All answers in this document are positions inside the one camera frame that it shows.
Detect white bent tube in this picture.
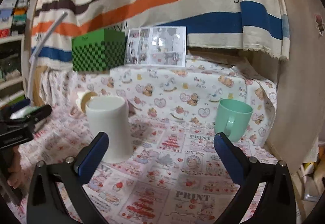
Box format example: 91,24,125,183
27,11,69,106

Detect person's left hand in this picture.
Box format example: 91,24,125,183
7,147,24,189

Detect printed photo sheet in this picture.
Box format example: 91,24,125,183
124,26,187,67

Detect stack of coloured packets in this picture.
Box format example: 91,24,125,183
0,0,35,38

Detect bear print tablecloth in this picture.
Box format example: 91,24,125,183
5,58,280,224

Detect green black checkered box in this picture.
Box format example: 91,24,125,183
71,28,127,72

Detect mint green cup with handle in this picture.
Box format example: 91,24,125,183
214,98,254,143

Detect white cup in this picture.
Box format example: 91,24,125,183
85,96,134,164

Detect small pink sticker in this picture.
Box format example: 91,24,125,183
314,13,325,36

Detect yellow and white packages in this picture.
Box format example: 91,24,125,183
298,138,325,203

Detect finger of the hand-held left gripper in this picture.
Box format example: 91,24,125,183
10,104,53,125
4,98,33,116

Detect brown wooden board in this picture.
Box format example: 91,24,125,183
264,0,325,176

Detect white shelf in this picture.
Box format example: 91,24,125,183
0,35,29,109

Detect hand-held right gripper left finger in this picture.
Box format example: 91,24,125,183
27,132,109,224

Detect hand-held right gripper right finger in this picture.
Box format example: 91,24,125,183
213,132,297,224

